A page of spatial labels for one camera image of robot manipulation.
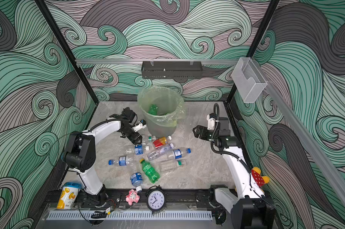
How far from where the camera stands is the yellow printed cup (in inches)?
27.1

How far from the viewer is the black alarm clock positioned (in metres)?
0.70

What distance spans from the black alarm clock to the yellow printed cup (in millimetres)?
375
